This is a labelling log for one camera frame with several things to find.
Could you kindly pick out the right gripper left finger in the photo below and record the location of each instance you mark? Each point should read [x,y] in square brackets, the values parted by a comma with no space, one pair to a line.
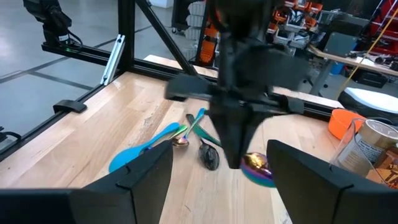
[140,199]

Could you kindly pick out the brown label spice jar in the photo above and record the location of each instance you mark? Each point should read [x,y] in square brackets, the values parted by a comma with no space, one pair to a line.
[385,174]

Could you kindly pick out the grey monitor back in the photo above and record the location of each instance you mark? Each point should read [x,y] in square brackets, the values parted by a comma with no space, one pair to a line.
[340,45]

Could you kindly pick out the blue bucket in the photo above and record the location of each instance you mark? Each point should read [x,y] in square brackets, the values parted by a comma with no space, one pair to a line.
[336,68]

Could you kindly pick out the shelf with orange bins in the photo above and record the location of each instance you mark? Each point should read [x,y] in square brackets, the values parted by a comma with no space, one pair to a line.
[295,25]

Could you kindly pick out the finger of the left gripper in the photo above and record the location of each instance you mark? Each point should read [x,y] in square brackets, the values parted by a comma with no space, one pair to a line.
[228,137]
[248,127]

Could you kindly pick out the orange bowl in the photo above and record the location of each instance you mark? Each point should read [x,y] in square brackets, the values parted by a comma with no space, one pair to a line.
[340,124]

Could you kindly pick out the black table clamp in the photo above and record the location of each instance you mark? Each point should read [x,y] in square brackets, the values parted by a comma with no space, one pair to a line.
[70,106]

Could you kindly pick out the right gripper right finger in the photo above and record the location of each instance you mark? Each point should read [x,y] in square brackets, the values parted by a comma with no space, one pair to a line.
[304,196]

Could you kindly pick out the orange tool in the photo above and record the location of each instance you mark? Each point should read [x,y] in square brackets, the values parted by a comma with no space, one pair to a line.
[207,46]

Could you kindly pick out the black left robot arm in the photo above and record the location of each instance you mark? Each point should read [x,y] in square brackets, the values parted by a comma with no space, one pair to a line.
[239,18]

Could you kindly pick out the clear plastic bin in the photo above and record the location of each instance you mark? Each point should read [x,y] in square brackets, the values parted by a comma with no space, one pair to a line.
[337,158]

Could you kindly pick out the dark metal spoon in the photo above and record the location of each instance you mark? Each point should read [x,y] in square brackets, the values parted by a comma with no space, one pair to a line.
[209,157]

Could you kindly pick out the aluminium bracket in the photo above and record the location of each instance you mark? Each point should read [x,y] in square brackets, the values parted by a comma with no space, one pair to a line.
[112,59]

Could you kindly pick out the iridescent metal spoon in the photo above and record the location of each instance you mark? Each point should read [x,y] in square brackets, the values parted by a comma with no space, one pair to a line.
[256,171]
[180,130]
[181,142]

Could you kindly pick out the red tool cabinet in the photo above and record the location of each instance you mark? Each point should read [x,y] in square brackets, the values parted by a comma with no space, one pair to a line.
[388,34]

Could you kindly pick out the wooden workbench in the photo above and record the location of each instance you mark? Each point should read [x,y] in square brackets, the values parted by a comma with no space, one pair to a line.
[357,60]

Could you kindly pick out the white stacked storage bins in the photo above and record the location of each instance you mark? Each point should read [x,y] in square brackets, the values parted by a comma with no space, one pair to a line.
[197,18]

